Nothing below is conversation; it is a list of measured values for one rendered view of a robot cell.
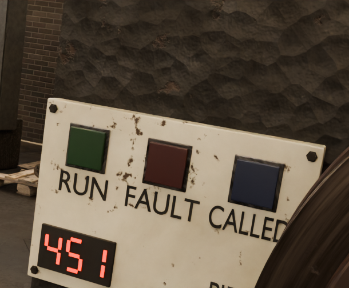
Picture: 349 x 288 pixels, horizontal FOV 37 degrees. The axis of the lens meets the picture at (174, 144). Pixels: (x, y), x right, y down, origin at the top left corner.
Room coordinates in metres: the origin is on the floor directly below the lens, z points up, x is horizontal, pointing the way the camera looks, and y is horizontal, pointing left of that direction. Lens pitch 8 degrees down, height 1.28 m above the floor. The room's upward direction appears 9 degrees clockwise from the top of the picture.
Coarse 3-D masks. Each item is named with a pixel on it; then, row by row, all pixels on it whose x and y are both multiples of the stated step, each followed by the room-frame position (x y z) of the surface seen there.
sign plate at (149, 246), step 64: (64, 128) 0.49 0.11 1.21; (128, 128) 0.47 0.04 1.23; (192, 128) 0.45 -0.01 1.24; (64, 192) 0.48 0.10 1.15; (128, 192) 0.46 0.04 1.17; (192, 192) 0.45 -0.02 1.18; (64, 256) 0.48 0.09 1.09; (128, 256) 0.46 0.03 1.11; (192, 256) 0.44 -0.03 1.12; (256, 256) 0.43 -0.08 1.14
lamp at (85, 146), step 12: (72, 132) 0.48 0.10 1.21; (84, 132) 0.48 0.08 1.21; (96, 132) 0.47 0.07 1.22; (72, 144) 0.48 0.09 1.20; (84, 144) 0.47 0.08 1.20; (96, 144) 0.47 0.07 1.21; (72, 156) 0.48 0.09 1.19; (84, 156) 0.47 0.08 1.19; (96, 156) 0.47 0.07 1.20; (96, 168) 0.47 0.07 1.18
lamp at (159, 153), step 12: (156, 144) 0.45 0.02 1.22; (156, 156) 0.45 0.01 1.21; (168, 156) 0.45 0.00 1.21; (180, 156) 0.45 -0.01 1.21; (156, 168) 0.45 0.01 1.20; (168, 168) 0.45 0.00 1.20; (180, 168) 0.44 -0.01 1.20; (156, 180) 0.45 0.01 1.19; (168, 180) 0.45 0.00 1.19; (180, 180) 0.44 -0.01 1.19
